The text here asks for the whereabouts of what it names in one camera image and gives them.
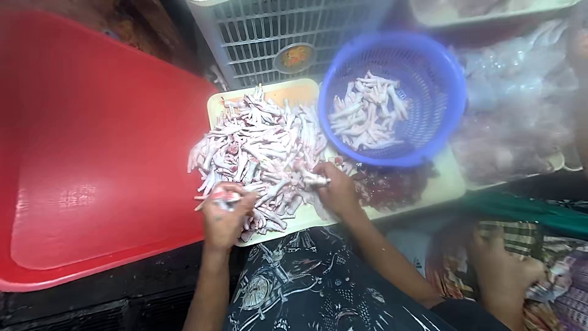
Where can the person's left thumb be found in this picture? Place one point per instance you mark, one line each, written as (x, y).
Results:
(247, 203)

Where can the single chicken foot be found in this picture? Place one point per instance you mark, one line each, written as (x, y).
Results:
(313, 178)
(225, 196)

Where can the grey plastic crate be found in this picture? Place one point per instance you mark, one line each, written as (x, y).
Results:
(250, 46)

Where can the small heap of chicken feet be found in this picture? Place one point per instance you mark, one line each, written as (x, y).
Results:
(372, 110)

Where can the pile of dark red liver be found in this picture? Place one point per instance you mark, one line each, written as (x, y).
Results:
(393, 186)

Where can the person's left fingers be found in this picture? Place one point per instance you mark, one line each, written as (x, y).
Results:
(228, 186)

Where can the person's right thumb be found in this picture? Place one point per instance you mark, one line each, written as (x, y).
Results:
(323, 193)

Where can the person's right fingers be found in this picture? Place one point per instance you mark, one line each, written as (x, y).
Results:
(325, 168)

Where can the green plastic sheet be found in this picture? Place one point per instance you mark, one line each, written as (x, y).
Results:
(533, 209)

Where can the pile of chicken feet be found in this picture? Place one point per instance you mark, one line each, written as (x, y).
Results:
(264, 147)

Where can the cream plastic tray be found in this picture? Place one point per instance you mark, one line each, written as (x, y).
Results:
(448, 179)
(305, 86)

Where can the person's right forearm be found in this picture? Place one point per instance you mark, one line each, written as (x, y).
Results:
(393, 259)

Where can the person's left hand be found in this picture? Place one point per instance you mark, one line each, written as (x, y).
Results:
(221, 225)

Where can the white tray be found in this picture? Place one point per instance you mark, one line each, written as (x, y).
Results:
(441, 18)
(553, 162)

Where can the person's right hand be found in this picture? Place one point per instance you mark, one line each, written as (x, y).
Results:
(342, 195)

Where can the checkered cloth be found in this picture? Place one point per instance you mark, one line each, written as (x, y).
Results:
(519, 237)

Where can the pile of plastic-bagged meat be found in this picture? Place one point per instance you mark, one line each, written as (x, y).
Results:
(514, 105)

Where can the blue plastic colander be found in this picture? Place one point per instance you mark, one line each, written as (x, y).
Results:
(427, 105)

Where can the large red plastic tray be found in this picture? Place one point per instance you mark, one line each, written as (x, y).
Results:
(105, 151)

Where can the person's left forearm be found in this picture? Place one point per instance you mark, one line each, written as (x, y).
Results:
(210, 287)

